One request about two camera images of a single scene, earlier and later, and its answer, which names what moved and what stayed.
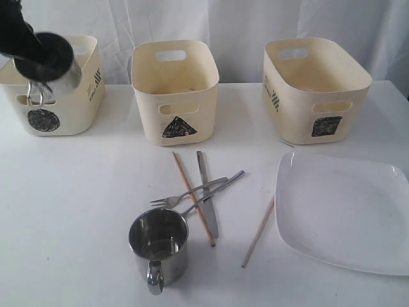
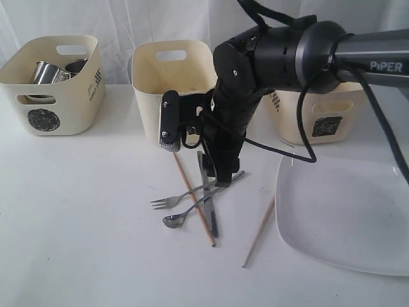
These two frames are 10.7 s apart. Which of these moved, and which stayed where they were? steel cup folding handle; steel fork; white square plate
Moved: steel cup folding handle
Stayed: steel fork; white square plate
